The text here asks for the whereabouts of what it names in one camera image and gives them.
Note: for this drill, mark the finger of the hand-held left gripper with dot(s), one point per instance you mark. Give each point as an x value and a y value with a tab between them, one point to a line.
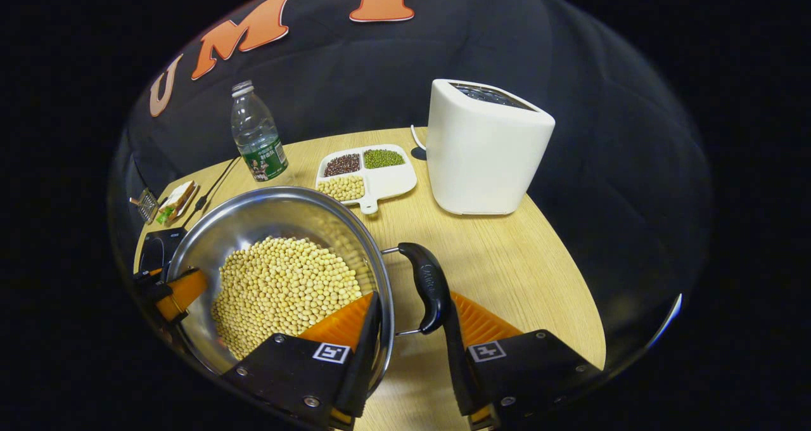
184	291

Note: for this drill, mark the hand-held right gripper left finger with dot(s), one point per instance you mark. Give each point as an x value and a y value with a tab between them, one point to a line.
367	355

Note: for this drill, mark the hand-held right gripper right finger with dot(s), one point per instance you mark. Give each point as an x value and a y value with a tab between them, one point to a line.
455	367

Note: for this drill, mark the black induction cooktop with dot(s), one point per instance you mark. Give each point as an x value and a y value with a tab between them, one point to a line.
158	247

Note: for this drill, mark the steel pot with soybeans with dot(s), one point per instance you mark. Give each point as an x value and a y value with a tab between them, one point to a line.
279	285

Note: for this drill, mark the sandwich on small plate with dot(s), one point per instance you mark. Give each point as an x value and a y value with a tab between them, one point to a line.
177	201

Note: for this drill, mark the glass beaker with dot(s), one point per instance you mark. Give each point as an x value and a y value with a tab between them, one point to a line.
146	205

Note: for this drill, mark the clear plastic water bottle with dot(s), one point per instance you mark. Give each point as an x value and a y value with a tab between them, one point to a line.
258	139

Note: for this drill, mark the white divided bean dish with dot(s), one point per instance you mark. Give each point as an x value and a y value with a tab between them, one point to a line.
386	180

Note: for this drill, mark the white toaster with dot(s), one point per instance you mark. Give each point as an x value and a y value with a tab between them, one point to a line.
481	158

